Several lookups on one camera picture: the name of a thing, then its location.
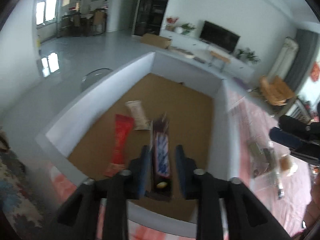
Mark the cardboard box on floor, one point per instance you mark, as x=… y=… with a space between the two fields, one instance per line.
x=156 y=41

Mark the beige snack packet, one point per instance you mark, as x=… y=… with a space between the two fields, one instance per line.
x=138 y=114

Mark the black television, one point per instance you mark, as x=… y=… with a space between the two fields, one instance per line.
x=217 y=35

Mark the orange lounge chair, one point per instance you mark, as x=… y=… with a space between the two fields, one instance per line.
x=276 y=92

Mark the small wooden side table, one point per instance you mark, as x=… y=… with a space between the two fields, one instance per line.
x=225 y=60

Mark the white vase with plant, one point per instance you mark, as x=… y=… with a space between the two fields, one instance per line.
x=185 y=29

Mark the white tv cabinet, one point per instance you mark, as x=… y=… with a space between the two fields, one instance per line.
x=201 y=50

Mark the brown snickers bar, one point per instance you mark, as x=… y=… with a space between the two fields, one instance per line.
x=161 y=174

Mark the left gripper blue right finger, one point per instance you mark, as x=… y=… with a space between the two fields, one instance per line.
x=181 y=168

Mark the black cabinet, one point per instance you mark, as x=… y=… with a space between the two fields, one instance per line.
x=149 y=17

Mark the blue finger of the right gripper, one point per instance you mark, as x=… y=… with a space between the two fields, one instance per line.
x=285 y=139
x=298 y=128

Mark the bagged orange bread loaf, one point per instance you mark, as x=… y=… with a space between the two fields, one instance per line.
x=286 y=166

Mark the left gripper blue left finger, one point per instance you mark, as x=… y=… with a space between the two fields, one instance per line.
x=145 y=167

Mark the green potted plant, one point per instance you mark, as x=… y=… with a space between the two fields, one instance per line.
x=247 y=56

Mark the red striped tablecloth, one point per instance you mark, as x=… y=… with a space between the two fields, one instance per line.
x=214 y=137

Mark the red snack packet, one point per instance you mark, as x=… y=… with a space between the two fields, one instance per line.
x=124 y=125

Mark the bagged brown hawthorn strips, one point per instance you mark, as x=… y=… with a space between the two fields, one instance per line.
x=262 y=159

